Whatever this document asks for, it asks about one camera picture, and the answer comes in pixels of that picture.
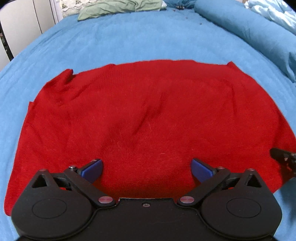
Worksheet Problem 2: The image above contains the red knit garment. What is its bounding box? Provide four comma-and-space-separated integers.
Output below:
4, 60, 295, 214

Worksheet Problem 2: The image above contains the light blue blanket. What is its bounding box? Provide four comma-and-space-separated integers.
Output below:
244, 0, 296, 35

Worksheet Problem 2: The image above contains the dark blue pillow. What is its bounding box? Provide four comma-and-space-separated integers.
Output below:
164, 0, 196, 9

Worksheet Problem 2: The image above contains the green pillow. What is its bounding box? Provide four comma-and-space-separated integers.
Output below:
77, 1, 167, 21

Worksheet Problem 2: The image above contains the white wardrobe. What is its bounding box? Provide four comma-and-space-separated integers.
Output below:
1, 0, 63, 61

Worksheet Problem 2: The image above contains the cream quilted headboard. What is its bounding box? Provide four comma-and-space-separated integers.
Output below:
56, 0, 102, 17

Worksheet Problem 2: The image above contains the blue bed sheet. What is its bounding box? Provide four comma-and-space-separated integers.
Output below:
1, 8, 295, 240

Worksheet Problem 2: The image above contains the blue rolled duvet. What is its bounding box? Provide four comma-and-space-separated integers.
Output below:
194, 1, 295, 82

